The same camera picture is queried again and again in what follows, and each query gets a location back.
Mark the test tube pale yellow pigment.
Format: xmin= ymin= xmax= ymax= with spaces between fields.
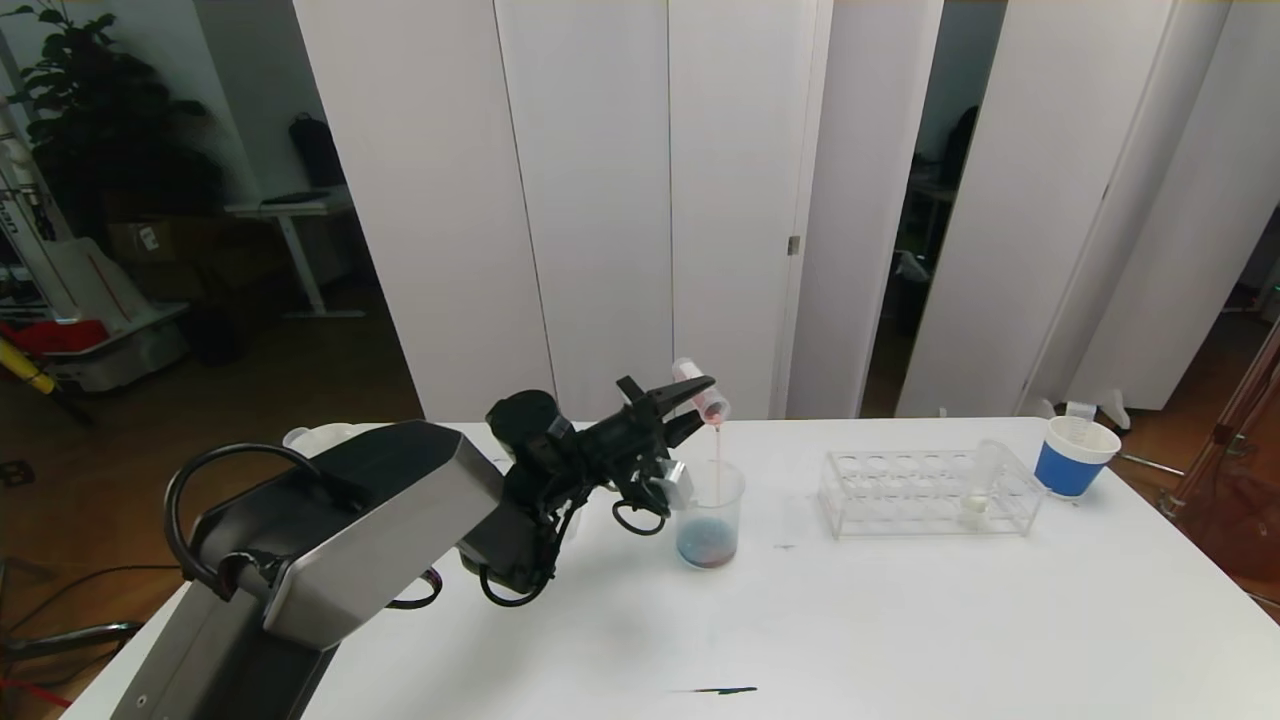
xmin=958 ymin=440 xmax=1011 ymax=528

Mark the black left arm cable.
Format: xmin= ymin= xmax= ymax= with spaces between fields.
xmin=612 ymin=495 xmax=669 ymax=538

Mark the thin metal rod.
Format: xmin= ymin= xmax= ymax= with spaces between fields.
xmin=1115 ymin=452 xmax=1186 ymax=479

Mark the white machine base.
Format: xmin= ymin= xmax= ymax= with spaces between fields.
xmin=40 ymin=236 xmax=191 ymax=392

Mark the black backpack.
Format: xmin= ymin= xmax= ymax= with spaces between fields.
xmin=288 ymin=113 xmax=347 ymax=189

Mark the white pole with lettering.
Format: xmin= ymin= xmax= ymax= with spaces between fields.
xmin=0 ymin=95 xmax=76 ymax=321

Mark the yellow tool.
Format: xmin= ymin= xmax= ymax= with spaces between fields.
xmin=0 ymin=333 xmax=58 ymax=394

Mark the white desk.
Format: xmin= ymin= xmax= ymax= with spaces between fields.
xmin=226 ymin=188 xmax=366 ymax=319

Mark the grey metal leg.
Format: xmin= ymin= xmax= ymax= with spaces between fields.
xmin=0 ymin=620 xmax=146 ymax=661

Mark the brown cardboard box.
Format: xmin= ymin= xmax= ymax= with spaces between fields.
xmin=106 ymin=218 xmax=199 ymax=264

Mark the dark green potted plant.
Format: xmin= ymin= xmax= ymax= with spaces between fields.
xmin=5 ymin=0 xmax=226 ymax=241

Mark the clear glass beaker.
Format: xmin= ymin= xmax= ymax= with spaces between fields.
xmin=675 ymin=459 xmax=746 ymax=572

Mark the black floor cable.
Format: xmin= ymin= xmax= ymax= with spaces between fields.
xmin=0 ymin=565 xmax=196 ymax=641

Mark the red floor cable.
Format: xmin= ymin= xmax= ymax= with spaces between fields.
xmin=0 ymin=678 xmax=71 ymax=709

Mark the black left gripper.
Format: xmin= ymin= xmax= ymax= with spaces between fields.
xmin=575 ymin=374 xmax=717 ymax=464

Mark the white paper cup blue sleeve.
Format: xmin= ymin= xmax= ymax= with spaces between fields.
xmin=1033 ymin=415 xmax=1121 ymax=499
xmin=283 ymin=423 xmax=358 ymax=453

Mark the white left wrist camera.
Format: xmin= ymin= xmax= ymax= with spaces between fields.
xmin=655 ymin=458 xmax=697 ymax=508

